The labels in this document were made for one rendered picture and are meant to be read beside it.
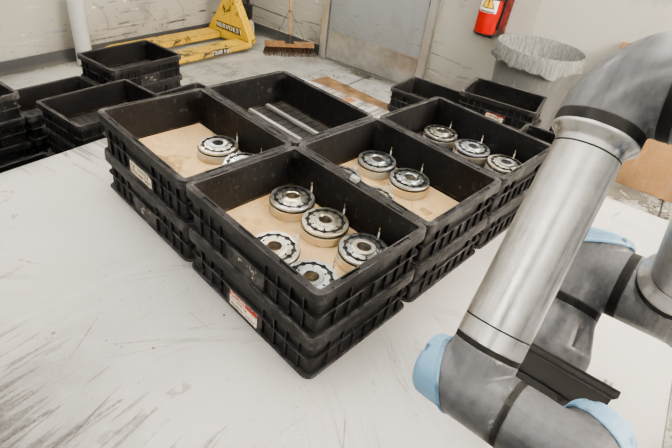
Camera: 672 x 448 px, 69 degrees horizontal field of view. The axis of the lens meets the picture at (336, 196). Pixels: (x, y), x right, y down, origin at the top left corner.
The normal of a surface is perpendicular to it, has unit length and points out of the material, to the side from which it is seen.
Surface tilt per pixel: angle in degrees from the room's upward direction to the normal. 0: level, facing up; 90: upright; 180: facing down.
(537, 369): 90
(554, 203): 51
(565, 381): 90
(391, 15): 90
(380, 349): 0
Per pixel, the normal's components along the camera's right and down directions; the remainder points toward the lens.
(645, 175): -0.52, 0.12
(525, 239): -0.68, -0.36
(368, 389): 0.12, -0.83
